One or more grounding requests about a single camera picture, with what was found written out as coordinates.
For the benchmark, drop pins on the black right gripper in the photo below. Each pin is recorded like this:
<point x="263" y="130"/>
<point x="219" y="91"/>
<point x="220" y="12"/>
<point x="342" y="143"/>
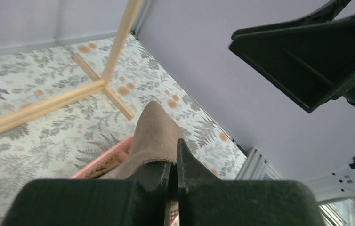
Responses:
<point x="310" y="59"/>

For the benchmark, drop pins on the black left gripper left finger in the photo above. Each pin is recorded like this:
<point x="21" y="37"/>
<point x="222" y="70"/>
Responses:
<point x="140" y="200"/>

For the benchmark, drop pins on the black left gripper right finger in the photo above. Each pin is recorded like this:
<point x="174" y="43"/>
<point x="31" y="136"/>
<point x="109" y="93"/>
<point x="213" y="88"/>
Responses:
<point x="206" y="200"/>

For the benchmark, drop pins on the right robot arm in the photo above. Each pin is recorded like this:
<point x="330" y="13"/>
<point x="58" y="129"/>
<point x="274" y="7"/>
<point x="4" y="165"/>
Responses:
<point x="318" y="149"/>

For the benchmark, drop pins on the pink plastic basket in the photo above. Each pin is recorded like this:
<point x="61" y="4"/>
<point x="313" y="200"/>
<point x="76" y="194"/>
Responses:
<point x="107" y="161"/>

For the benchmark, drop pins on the floral patterned mat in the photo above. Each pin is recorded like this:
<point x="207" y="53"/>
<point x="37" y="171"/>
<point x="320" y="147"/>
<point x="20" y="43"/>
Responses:
<point x="62" y="142"/>

